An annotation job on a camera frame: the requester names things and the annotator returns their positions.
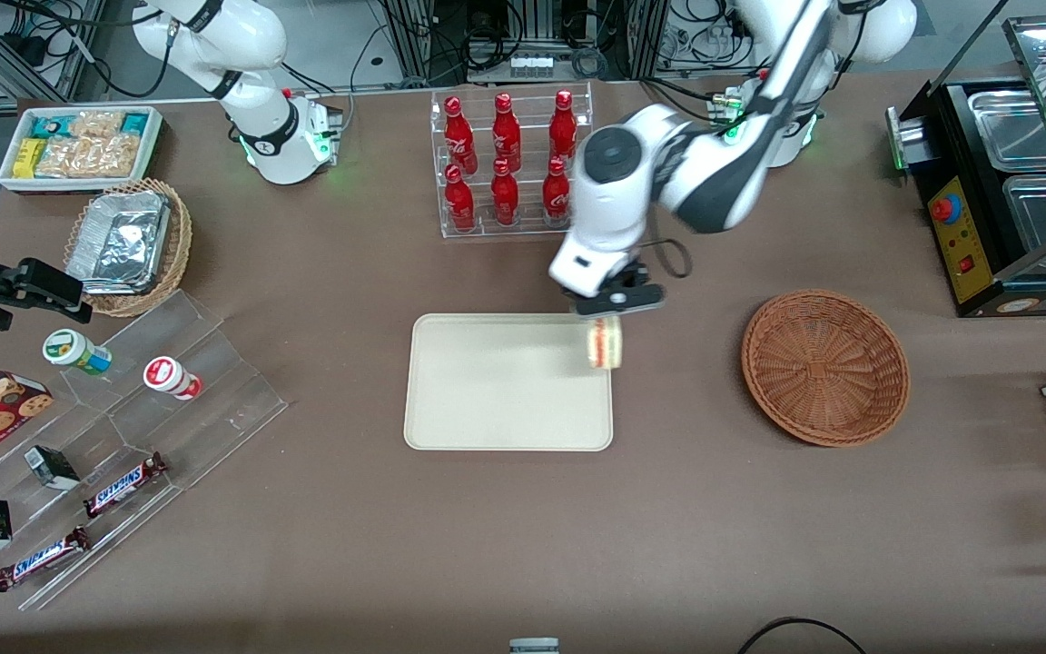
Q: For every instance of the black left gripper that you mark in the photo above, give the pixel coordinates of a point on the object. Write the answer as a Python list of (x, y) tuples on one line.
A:
[(631, 274)]

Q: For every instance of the triangular sandwich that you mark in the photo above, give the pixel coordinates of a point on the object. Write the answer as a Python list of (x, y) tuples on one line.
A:
[(605, 343)]

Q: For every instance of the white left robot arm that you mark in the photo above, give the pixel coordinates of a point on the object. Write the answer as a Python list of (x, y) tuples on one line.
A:
[(714, 173)]

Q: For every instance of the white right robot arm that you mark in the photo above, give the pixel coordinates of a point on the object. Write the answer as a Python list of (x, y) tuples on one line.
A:
[(214, 41)]

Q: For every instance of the beige plastic tray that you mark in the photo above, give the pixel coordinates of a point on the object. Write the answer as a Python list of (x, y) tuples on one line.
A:
[(507, 381)]

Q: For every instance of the small light wicker basket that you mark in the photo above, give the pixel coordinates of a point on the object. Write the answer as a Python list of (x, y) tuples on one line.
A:
[(176, 245)]

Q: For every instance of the large brown wicker basket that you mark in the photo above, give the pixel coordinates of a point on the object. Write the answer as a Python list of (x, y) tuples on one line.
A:
[(823, 368)]

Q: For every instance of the green label yogurt cup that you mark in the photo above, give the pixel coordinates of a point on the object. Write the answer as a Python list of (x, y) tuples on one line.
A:
[(74, 350)]

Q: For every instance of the stacked aluminium foil containers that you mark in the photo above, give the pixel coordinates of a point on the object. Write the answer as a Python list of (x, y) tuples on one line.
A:
[(119, 243)]

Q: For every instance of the white rectangular snack bin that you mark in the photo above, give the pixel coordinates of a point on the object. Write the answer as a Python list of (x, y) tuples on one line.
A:
[(78, 183)]

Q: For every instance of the clear acrylic bottle rack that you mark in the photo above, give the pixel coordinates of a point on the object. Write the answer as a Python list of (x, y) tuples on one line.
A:
[(527, 227)]

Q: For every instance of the red cola bottle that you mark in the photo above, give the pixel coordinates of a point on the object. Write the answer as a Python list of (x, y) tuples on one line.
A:
[(458, 136), (505, 195), (506, 132), (561, 123), (458, 200), (557, 193)]

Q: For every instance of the clear bag of crackers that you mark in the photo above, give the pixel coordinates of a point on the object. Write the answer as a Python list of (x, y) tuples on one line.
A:
[(116, 154), (96, 123), (64, 159)]

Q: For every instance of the yellow snack packet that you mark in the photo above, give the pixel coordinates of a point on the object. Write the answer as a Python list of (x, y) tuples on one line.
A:
[(28, 159)]

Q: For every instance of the red label yogurt cup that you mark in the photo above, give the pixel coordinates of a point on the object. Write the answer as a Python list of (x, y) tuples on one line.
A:
[(171, 377)]

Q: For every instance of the teal snack packet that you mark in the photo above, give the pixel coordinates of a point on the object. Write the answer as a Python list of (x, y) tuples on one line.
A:
[(53, 125), (134, 123)]

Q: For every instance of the clear acrylic stepped display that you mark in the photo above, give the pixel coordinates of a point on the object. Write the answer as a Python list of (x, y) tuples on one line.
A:
[(214, 409)]

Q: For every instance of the Snickers chocolate bar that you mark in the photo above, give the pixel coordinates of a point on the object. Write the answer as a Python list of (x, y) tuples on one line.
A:
[(40, 559), (123, 484)]

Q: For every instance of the white power strip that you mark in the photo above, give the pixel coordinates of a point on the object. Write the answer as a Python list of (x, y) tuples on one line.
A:
[(532, 65)]

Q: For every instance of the black food warmer cabinet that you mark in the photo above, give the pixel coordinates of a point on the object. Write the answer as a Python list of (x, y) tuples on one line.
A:
[(986, 263)]

